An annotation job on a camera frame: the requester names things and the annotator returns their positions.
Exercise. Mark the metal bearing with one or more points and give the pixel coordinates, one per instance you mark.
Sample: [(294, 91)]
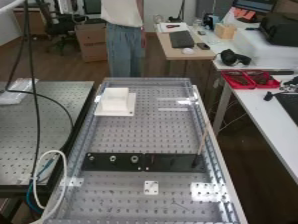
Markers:
[(113, 159), (133, 159)]

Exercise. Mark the small white box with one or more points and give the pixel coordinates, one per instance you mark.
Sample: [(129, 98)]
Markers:
[(116, 100)]

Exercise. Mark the clear box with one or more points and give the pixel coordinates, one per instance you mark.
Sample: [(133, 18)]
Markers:
[(146, 81)]

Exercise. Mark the thin stick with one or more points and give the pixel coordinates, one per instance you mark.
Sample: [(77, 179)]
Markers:
[(202, 141)]

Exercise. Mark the black plate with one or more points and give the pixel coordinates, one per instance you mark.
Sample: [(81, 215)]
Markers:
[(168, 163)]

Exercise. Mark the wooden desk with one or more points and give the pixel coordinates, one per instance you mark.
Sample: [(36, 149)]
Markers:
[(177, 53)]

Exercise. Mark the small metal nut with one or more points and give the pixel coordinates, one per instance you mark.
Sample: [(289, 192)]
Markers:
[(90, 157)]

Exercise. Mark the white mouse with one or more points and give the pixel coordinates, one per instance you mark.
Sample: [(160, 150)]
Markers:
[(187, 51)]

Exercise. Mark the red tray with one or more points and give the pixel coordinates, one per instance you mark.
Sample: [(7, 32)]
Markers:
[(263, 79), (238, 80)]

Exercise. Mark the person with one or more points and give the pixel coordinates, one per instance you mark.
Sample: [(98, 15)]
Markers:
[(124, 40)]

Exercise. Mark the small white square plate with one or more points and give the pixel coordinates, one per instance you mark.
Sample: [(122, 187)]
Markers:
[(150, 187)]

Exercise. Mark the black laptop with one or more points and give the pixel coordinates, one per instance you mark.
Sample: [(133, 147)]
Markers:
[(181, 39)]

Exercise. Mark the black phone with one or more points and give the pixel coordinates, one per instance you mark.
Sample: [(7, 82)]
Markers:
[(202, 46)]

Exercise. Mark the cardboard box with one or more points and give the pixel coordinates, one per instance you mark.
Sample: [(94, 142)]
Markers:
[(92, 43)]

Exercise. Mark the black headphones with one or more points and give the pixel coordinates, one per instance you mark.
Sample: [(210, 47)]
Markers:
[(230, 57)]

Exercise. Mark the white desk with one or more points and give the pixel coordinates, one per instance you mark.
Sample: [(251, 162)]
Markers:
[(274, 60), (266, 116)]

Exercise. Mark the small wooden box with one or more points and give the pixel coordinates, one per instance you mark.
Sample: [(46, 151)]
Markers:
[(225, 31)]

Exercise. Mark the clear plastic bag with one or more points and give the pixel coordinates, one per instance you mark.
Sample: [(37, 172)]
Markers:
[(17, 90)]

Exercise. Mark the black office chair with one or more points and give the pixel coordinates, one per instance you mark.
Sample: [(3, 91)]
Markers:
[(60, 25)]

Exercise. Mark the black case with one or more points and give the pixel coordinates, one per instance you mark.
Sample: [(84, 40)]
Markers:
[(281, 30)]

